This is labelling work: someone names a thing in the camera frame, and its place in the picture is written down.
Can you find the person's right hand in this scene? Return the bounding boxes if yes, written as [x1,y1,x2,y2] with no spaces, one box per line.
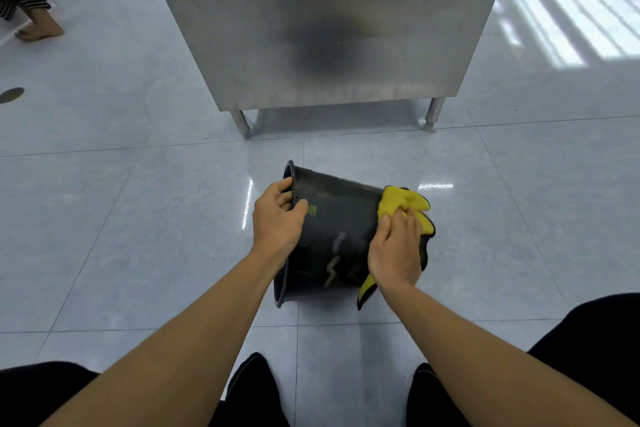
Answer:
[367,209,424,293]

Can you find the person's left hand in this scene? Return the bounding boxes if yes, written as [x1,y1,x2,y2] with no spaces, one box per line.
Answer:
[250,176,310,273]

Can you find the yellow and black cleaning cloth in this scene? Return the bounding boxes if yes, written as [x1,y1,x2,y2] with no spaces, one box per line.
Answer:
[356,185,436,311]

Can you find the black plastic bucket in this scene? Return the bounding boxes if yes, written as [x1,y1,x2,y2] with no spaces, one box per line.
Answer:
[273,160,396,309]

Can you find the person's left forearm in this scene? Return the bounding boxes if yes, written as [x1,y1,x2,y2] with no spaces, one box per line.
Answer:
[42,248,282,427]

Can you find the person's right forearm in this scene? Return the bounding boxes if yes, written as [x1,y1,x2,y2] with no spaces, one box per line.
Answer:
[380,282,638,427]

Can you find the steel table leg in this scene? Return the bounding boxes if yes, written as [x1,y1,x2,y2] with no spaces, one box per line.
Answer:
[230,110,253,140]
[422,97,446,132]

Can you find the person's black right shoe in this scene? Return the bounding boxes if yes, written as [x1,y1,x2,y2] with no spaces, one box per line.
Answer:
[405,363,472,427]

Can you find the person's black shoe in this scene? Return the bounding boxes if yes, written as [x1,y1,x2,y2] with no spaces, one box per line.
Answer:
[210,352,291,427]
[405,363,472,427]

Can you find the person's black left shoe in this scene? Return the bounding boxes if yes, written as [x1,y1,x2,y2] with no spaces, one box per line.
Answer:
[210,352,291,427]

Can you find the stainless steel table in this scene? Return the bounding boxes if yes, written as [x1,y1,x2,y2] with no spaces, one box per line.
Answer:
[137,0,519,112]

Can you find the person's right trouser leg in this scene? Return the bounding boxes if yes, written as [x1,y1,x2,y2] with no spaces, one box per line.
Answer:
[527,293,640,425]

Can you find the person's trouser leg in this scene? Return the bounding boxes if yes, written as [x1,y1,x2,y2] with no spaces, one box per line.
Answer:
[527,293,640,425]
[0,361,101,427]

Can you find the person's left trouser leg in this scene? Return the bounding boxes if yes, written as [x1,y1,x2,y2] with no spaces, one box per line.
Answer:
[0,361,101,427]

